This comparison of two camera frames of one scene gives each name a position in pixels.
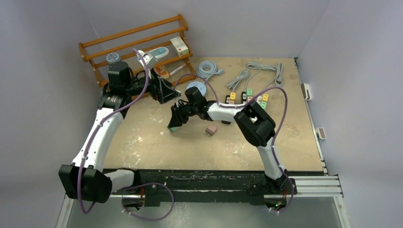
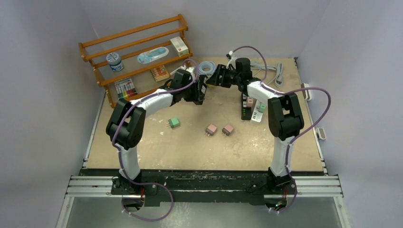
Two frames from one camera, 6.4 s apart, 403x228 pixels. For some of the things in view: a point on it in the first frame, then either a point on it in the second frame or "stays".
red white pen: [177, 69] stays
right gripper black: [178, 119] to [222, 71]
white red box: [179, 46] stays
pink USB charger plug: [210, 130] stays
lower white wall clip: [321, 133] stays
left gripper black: [158, 91] to [196, 96]
